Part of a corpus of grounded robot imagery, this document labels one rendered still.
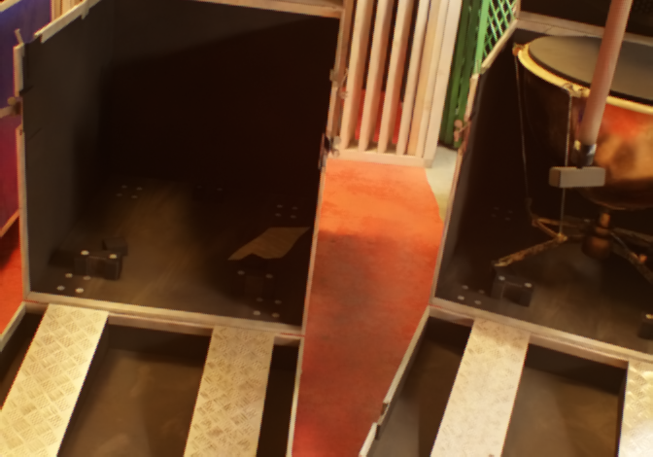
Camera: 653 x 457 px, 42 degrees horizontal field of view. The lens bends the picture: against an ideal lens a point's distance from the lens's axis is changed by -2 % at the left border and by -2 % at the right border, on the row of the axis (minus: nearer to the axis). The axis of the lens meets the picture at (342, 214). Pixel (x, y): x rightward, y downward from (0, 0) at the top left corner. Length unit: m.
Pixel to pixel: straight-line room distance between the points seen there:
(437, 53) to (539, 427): 2.18
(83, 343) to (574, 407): 1.53
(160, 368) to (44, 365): 0.36
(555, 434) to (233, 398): 0.98
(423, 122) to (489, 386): 2.02
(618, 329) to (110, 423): 1.68
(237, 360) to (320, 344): 0.45
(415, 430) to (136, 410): 0.81
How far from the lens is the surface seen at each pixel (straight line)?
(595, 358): 2.94
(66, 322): 2.69
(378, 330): 3.05
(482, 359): 2.77
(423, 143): 4.44
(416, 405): 2.70
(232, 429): 2.40
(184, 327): 2.69
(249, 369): 2.54
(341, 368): 2.84
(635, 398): 2.80
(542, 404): 2.84
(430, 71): 4.34
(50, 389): 2.52
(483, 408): 2.63
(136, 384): 2.65
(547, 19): 3.61
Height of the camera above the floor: 1.65
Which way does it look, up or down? 25 degrees down
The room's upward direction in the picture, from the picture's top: 8 degrees clockwise
